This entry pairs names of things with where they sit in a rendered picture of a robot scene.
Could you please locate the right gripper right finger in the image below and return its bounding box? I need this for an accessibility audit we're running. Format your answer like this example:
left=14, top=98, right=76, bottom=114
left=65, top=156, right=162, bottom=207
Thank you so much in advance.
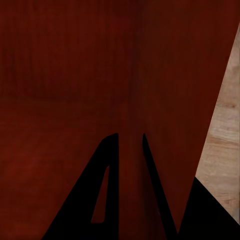
left=142, top=133, right=240, bottom=240

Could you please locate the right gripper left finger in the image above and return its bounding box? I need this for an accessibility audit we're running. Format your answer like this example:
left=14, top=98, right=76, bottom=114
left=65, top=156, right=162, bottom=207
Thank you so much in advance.
left=42, top=133, right=119, bottom=240

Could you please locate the storage box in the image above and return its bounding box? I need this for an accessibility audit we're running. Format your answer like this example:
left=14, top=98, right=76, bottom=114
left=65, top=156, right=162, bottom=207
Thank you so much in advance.
left=0, top=0, right=240, bottom=240

